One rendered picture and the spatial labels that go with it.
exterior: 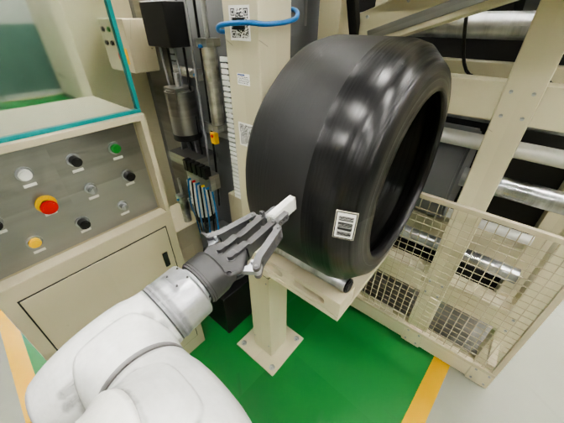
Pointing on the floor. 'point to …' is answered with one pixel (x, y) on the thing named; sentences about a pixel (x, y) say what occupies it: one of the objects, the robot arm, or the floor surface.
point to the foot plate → (271, 363)
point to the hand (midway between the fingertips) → (282, 211)
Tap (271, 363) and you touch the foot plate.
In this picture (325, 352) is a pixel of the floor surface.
